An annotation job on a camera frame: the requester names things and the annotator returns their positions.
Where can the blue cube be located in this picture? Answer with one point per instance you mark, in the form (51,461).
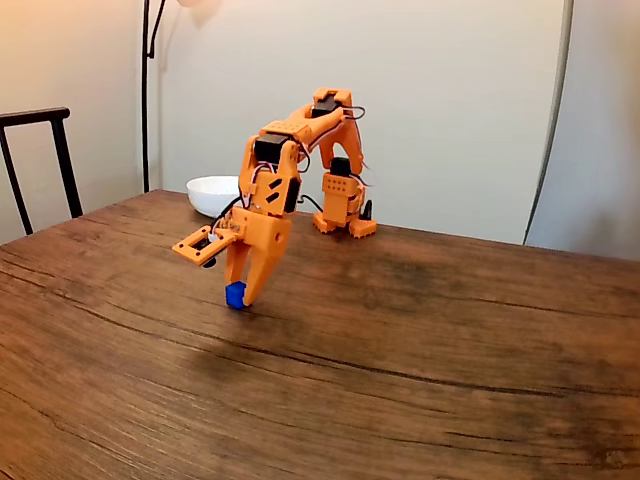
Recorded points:
(234,297)

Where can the wrist camera in orange mount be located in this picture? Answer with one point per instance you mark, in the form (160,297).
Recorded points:
(197,247)

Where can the black chair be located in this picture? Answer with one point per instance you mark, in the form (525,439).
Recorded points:
(60,165)

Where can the grey curved pole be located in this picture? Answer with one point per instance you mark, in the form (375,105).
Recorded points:
(556,115)

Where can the white bowl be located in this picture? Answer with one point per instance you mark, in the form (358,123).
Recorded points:
(210,195)

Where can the black floor lamp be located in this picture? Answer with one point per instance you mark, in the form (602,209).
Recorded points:
(145,100)

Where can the black clamp knob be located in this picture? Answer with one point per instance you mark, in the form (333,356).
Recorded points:
(369,210)

